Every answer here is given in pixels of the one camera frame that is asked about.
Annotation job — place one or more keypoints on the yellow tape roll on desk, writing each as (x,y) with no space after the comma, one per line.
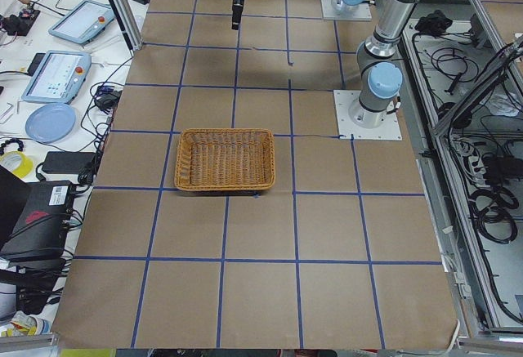
(17,163)

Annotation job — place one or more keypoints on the upper teach pendant tablet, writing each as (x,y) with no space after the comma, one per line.
(84,22)

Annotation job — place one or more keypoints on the teach pendant tablet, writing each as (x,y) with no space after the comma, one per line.
(84,22)
(58,78)

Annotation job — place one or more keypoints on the brown wicker basket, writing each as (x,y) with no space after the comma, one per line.
(225,159)

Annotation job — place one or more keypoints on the lower teach pendant tablet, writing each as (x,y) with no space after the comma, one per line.
(58,78)

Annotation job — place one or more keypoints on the black cloth bundle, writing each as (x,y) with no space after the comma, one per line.
(434,24)

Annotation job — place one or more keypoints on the light blue plate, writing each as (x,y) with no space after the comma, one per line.
(50,123)

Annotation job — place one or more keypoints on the black power adapter brick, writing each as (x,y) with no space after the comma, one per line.
(61,162)

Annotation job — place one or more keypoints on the black computer box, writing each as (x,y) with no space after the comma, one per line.
(33,217)

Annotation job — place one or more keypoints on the aluminium frame post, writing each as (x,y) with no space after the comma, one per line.
(127,24)

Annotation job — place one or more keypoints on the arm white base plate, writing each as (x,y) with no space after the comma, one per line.
(348,10)
(354,122)

